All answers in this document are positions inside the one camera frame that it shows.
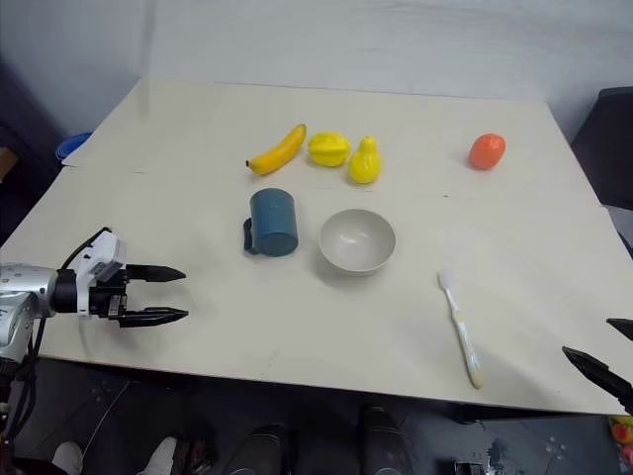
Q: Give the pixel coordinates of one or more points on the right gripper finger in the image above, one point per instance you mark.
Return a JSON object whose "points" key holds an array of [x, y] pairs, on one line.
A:
{"points": [[623, 327], [601, 373]]}

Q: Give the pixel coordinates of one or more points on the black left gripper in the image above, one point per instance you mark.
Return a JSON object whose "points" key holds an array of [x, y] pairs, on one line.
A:
{"points": [[106, 297]]}

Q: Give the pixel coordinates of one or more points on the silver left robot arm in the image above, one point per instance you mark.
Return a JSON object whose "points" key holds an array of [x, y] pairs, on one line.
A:
{"points": [[25, 292]]}

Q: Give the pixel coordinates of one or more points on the colourful toy fruit pile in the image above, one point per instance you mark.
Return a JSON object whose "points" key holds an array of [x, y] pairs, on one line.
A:
{"points": [[623, 429]]}

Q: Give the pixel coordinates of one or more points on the dark blue plastic mug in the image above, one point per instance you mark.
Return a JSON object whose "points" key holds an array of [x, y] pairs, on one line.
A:
{"points": [[273, 222]]}

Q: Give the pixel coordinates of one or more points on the white cream toothbrush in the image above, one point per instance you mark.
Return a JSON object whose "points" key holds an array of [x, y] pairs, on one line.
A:
{"points": [[462, 331]]}

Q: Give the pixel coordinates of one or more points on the white rounded shape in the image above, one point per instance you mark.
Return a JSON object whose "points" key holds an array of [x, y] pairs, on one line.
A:
{"points": [[66, 457], [160, 455]]}

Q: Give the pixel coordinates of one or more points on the blue round plastic stool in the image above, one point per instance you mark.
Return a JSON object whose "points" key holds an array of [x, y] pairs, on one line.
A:
{"points": [[71, 144]]}

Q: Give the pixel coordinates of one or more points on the dark chair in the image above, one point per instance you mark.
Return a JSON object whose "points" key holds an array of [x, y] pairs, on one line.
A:
{"points": [[605, 143]]}

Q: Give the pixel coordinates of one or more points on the dark rounded shape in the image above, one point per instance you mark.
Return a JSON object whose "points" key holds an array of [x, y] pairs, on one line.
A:
{"points": [[383, 440], [264, 450]]}

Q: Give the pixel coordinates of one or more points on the yellow toy banana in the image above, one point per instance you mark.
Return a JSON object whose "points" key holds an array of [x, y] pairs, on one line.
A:
{"points": [[279, 151]]}

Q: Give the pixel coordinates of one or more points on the grey round bowl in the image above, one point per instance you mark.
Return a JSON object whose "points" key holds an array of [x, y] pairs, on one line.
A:
{"points": [[357, 247]]}

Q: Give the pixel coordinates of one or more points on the orange toy fruit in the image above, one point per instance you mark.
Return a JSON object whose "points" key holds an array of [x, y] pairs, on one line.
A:
{"points": [[487, 151]]}

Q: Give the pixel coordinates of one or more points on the yellow toy starfruit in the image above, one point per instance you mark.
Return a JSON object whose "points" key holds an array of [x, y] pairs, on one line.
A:
{"points": [[329, 148]]}

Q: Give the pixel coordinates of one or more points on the yellow toy pear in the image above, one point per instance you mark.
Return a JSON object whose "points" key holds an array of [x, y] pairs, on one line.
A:
{"points": [[365, 163]]}

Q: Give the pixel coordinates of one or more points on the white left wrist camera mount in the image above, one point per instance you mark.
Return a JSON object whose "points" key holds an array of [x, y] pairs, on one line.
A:
{"points": [[106, 252]]}

